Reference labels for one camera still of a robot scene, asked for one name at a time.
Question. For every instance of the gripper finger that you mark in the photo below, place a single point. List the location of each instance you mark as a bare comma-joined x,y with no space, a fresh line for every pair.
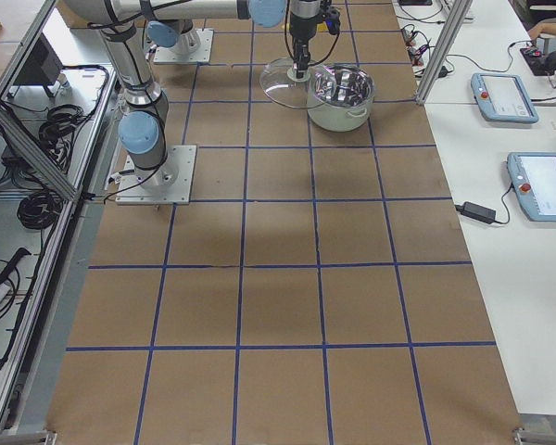
301,67

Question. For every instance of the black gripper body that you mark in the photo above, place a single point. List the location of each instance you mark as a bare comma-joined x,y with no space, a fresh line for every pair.
300,28

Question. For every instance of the glass pot lid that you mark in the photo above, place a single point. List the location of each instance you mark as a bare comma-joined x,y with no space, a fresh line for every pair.
280,83

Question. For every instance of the person forearm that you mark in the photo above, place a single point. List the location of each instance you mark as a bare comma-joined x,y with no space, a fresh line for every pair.
542,28

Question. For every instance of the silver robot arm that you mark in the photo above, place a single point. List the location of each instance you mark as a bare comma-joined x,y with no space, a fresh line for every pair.
142,130

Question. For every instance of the pale green cooking pot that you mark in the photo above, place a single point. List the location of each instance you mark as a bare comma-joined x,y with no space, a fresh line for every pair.
340,97

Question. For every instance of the far teach pendant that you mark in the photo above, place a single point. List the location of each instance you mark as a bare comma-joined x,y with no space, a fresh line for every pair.
503,98

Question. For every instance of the teach pendant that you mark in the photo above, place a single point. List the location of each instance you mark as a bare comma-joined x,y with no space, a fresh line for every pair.
533,176
503,98

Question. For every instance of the black power adapter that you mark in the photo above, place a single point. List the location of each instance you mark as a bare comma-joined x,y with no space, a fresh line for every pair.
476,212

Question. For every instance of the black electronics box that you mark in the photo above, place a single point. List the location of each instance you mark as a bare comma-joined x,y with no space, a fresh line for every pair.
539,64

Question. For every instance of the near teach pendant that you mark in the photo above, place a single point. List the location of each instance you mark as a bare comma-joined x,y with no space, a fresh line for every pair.
533,176

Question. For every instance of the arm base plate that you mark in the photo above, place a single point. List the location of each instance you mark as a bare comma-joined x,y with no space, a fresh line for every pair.
170,184
190,48

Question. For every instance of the aluminium frame post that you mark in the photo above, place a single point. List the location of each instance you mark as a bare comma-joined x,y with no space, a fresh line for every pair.
444,42

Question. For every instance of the aluminium side frame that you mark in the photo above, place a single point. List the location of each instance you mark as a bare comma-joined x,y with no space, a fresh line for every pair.
53,106

